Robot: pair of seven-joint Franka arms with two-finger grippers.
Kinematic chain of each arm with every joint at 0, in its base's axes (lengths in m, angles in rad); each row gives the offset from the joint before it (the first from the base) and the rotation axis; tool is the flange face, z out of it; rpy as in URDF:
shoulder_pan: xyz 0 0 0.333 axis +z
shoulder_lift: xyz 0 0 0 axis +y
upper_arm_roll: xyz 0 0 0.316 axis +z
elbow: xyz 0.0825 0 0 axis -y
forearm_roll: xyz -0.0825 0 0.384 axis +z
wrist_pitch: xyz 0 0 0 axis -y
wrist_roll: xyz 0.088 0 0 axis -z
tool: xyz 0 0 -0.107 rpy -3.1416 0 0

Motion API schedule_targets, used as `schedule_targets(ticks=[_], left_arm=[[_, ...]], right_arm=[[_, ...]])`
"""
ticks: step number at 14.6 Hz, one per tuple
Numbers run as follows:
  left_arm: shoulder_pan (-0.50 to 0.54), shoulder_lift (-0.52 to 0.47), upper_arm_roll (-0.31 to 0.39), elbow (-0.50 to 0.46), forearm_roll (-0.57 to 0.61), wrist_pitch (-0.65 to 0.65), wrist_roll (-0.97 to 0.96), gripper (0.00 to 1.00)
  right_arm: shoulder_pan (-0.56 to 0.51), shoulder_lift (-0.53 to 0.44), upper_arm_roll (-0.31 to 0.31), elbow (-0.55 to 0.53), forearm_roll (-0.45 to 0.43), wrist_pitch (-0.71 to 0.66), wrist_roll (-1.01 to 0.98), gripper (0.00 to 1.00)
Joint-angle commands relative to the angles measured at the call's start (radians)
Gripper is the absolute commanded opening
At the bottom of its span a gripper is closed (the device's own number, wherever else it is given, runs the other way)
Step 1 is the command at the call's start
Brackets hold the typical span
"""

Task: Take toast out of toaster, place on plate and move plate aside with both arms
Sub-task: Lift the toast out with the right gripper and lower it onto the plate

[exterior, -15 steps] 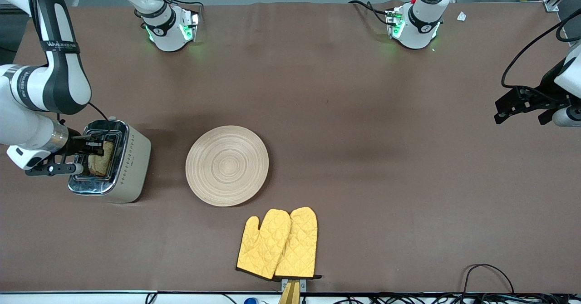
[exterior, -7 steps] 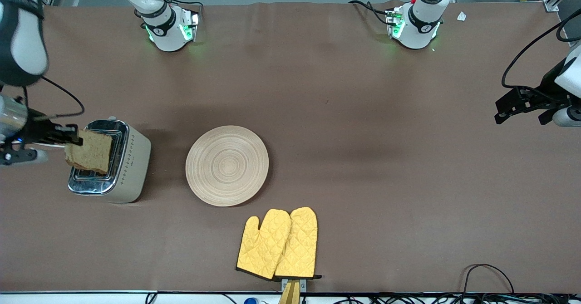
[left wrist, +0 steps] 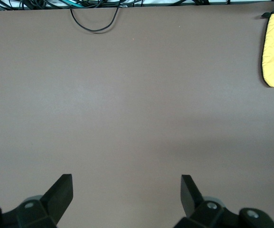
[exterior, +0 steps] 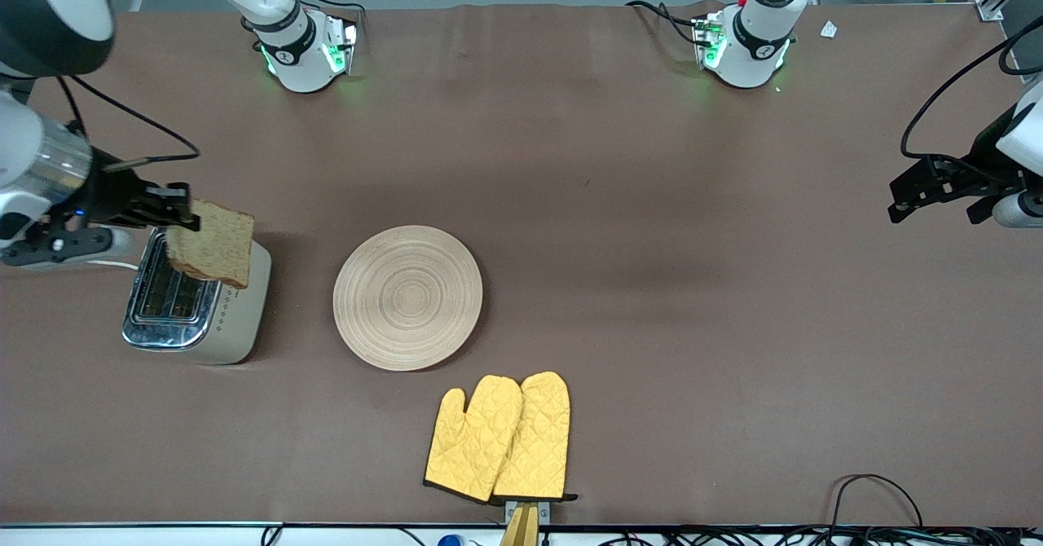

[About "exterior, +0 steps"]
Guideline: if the beige and chrome toaster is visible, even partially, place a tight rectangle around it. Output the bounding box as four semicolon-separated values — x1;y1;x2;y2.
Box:
122;228;272;366

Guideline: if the round wooden plate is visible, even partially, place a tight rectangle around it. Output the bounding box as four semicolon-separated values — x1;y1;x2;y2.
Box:
332;225;483;372

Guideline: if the black left base cable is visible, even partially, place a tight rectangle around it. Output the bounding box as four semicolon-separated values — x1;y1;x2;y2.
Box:
625;0;703;46

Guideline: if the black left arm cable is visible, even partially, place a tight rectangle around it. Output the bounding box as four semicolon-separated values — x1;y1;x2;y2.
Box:
900;15;1043;161

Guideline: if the black cable bundle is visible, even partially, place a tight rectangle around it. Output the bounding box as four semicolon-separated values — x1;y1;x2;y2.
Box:
603;525;1043;546

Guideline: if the brown toast slice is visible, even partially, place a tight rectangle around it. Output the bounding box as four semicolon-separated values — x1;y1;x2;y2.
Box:
165;200;255;290

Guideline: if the looped black cable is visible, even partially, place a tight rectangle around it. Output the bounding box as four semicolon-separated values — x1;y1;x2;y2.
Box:
830;473;924;532

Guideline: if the yellow quilted oven mitt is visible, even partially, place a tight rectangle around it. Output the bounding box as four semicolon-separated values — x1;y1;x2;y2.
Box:
493;371;579;503
424;375;524;504

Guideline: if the brown table cover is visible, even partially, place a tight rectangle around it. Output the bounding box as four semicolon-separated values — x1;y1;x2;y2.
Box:
0;2;1043;528

